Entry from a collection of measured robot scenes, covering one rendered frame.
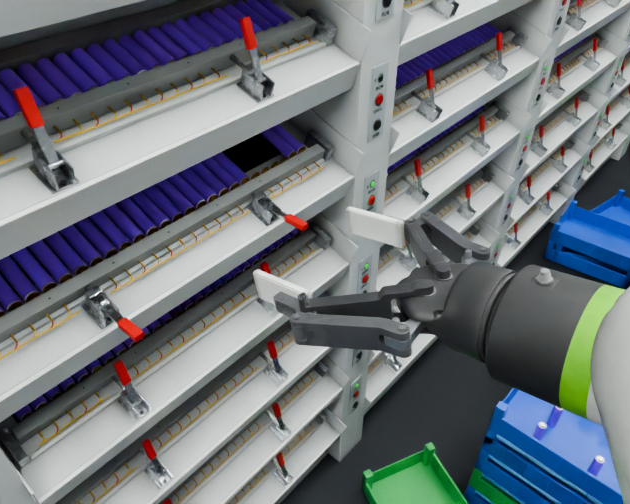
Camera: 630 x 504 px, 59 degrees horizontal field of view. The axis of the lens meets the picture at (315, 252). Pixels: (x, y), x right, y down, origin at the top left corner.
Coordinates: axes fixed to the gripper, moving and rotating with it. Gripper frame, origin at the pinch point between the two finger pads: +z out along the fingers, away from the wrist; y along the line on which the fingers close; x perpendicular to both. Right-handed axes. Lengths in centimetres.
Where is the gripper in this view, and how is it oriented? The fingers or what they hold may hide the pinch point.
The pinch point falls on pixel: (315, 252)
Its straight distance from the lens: 55.4
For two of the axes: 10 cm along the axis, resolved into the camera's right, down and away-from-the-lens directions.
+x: -1.5, -8.4, -5.2
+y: 6.7, -4.8, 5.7
